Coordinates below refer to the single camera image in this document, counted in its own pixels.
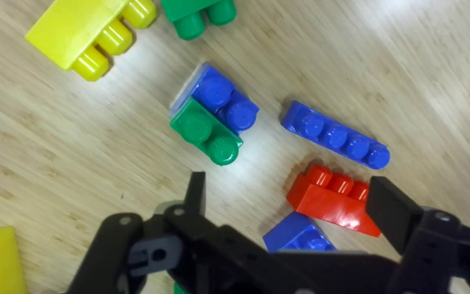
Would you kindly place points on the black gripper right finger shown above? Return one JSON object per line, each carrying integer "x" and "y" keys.
{"x": 441, "y": 250}

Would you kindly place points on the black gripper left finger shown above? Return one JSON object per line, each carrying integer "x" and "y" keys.
{"x": 137, "y": 255}

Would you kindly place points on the small green toy block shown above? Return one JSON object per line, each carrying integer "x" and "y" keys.
{"x": 207, "y": 133}

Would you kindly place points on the square blue toy block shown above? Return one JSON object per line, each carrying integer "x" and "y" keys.
{"x": 224, "y": 99}

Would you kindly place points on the long red toy block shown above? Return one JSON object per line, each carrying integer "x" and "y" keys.
{"x": 330, "y": 198}

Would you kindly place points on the long blue toy block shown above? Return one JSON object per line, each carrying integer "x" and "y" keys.
{"x": 335, "y": 134}

